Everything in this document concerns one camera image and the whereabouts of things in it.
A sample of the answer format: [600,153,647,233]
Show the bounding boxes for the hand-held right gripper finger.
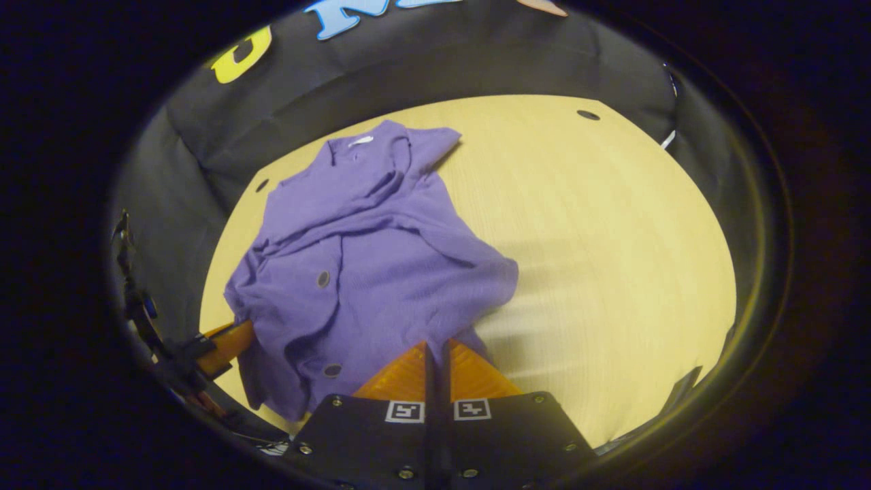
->
[279,340,440,490]
[439,338,599,490]

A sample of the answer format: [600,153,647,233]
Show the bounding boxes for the purple buttoned garment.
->
[223,119,521,423]

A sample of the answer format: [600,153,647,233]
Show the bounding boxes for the black backdrop cloth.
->
[109,0,766,382]

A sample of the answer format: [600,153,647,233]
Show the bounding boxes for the white cable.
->
[660,63,680,150]

